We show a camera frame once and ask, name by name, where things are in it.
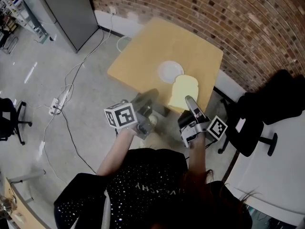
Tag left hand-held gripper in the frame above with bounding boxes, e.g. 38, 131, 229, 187
104, 88, 160, 140

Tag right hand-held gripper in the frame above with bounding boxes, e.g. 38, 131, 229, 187
178, 95, 228, 149

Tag pale yellow bread slice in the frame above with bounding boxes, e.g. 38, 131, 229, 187
166, 74, 200, 112

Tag white round plate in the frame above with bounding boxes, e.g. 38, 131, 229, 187
157, 60, 184, 84

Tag person's right forearm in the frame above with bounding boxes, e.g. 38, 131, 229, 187
187, 134, 207, 177

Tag person's left forearm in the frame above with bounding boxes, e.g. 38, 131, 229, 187
96, 127, 142, 177

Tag person's beige trousers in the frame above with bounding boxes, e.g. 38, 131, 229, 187
140, 125, 183, 150

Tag white flat rectangular object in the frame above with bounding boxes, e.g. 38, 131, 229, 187
235, 117, 247, 134

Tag white waste basket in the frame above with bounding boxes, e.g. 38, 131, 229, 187
116, 35, 133, 52

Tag black office chair with jacket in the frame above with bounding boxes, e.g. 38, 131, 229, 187
218, 93, 278, 157

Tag black jacket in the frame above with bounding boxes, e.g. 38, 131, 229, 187
243, 69, 305, 126

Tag white power strip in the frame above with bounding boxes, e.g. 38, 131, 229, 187
49, 98, 61, 115

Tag person's black sparkly shirt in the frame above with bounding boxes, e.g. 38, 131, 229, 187
53, 148, 253, 229

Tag large gray metal cabinet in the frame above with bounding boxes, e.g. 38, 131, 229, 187
37, 0, 100, 54

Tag white shelf rack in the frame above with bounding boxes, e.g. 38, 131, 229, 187
0, 0, 49, 55

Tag light wooden desk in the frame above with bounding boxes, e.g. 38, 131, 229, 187
0, 175, 50, 229

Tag wooden table with black pedestal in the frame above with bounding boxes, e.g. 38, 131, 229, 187
107, 17, 224, 118

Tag white power cable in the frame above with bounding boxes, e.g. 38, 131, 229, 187
58, 12, 114, 104

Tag black power cable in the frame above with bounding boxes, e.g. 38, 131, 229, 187
54, 105, 96, 174

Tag white cable with adapter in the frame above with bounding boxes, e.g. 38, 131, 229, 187
37, 113, 69, 185

